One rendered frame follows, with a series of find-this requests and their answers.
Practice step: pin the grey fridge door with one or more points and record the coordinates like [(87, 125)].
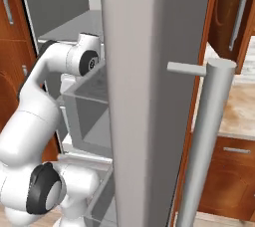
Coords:
[(146, 71)]

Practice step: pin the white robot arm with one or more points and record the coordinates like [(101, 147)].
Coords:
[(31, 128)]

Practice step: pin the grey fridge body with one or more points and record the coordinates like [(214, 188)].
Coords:
[(56, 2)]

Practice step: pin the clear fridge drawer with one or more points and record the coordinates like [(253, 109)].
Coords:
[(104, 194), (88, 114)]

